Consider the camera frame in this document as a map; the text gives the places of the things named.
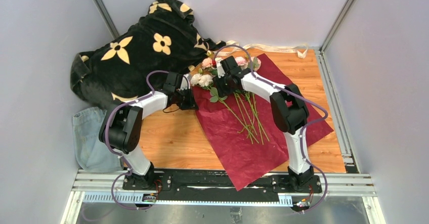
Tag pink fake flower stem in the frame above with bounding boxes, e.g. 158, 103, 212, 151
234, 56, 270, 145
197, 50, 266, 146

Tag dark red wrapping paper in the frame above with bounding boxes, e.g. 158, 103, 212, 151
191, 54, 332, 191

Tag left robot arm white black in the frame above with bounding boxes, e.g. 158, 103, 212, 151
99, 70, 198, 190

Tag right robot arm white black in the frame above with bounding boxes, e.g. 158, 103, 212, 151
213, 56, 314, 192

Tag black blanket cream flowers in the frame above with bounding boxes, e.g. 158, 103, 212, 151
70, 0, 226, 109

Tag cream ribbon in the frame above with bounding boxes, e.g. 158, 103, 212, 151
213, 40, 310, 59

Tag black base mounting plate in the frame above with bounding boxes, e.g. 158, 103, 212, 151
122, 169, 322, 203

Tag light blue denim cloth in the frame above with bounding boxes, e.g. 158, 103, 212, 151
72, 107, 123, 173

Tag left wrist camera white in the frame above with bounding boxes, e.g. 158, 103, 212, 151
179, 74, 190, 91

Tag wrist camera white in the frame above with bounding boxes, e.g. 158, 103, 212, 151
215, 57, 225, 78
179, 74, 190, 91

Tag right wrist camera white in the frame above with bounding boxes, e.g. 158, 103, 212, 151
215, 57, 225, 78

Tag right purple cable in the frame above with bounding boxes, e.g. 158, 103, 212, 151
212, 44, 330, 213

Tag aluminium frame rail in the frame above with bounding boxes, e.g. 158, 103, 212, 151
61, 168, 385, 223

